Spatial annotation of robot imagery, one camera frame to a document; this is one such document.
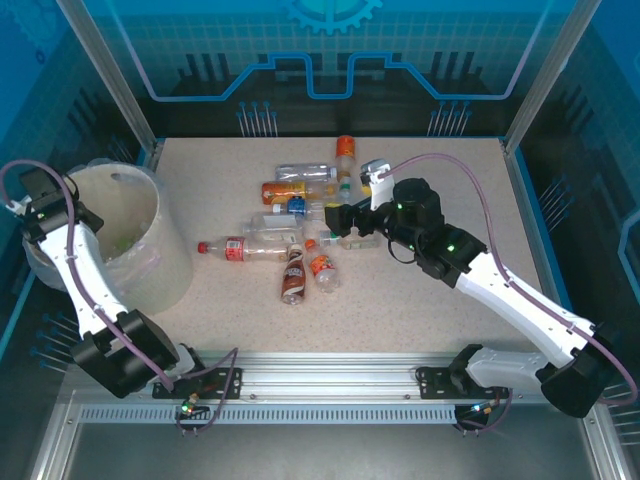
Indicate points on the slim clear green-cap bottle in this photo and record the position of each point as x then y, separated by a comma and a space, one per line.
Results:
345, 192

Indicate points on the clear bottle green-white cap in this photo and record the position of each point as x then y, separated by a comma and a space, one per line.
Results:
350, 243

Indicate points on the small orange-cap bottle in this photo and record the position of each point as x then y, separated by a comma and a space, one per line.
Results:
320, 264

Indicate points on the small orange-label brown-cap bottle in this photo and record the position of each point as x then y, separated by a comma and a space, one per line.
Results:
345, 147

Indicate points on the blue label clear bottle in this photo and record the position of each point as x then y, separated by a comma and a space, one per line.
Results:
296, 206

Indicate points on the clear white-cap bottle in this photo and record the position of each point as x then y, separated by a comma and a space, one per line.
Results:
300, 172

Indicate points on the orange juice label bottle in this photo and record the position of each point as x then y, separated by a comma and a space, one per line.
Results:
282, 192

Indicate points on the large clear white-label bottle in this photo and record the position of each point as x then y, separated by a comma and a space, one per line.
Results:
272, 227

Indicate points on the brown chocolate drink bottle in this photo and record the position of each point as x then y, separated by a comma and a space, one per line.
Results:
294, 277

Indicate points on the red-cap cola bottle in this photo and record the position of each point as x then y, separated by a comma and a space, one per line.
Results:
250, 250

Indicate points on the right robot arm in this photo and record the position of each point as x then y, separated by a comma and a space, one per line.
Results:
525, 300

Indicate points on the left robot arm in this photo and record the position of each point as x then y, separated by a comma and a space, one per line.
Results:
125, 355

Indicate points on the cream round waste bin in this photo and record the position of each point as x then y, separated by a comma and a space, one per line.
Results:
165, 260

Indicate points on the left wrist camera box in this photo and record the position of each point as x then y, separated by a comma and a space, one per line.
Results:
17, 207

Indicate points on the blue-edged aluminium side rail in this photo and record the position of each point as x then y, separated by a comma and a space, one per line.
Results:
530, 200
155, 155

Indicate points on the aluminium front rail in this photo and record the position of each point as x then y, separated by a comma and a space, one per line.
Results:
325, 380

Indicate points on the aluminium frame post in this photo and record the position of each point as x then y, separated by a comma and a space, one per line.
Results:
105, 70
550, 75

